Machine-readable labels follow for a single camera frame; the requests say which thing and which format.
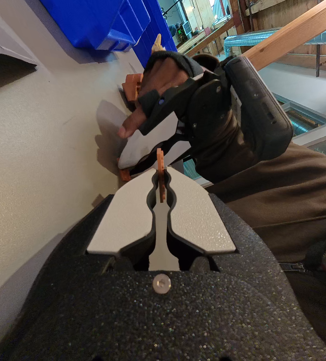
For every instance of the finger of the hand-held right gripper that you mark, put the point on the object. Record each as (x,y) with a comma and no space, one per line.
(140,149)
(181,152)

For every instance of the brown horned brick dinosaur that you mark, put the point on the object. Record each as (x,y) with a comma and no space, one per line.
(157,45)

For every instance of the person's right hand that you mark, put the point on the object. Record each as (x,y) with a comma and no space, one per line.
(163,76)

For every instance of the blue plastic bin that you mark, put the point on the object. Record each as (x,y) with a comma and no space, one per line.
(157,28)
(95,22)

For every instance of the wooden column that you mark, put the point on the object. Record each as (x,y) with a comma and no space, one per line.
(292,31)

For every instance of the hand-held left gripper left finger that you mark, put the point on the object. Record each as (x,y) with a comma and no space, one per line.
(123,222)

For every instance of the person's right forearm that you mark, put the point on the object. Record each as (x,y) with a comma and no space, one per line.
(278,197)

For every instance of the brown long plate brick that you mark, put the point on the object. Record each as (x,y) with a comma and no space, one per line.
(162,191)

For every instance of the brown short plate brick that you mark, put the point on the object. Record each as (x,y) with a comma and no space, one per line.
(124,174)
(160,160)

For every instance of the grey desk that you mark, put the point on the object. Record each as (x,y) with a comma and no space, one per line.
(38,169)

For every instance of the person's brown jacket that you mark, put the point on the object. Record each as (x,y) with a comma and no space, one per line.
(315,296)

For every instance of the corrugated silver duct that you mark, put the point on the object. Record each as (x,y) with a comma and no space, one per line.
(242,38)

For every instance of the brown toy brick model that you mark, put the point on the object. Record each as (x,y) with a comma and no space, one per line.
(130,87)

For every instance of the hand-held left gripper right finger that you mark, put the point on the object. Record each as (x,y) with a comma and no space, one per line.
(199,222)

